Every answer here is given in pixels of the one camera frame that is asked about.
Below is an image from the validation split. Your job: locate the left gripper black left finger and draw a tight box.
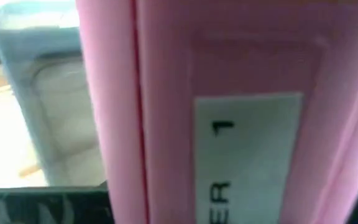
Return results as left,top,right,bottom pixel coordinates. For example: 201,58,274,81
0,180,115,224

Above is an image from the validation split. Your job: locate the pink and white stapler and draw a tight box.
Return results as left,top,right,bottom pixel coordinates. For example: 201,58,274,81
75,0,358,224

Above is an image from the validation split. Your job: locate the grey translucent plastic bin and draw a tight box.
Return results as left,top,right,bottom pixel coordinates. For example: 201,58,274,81
0,0,108,190

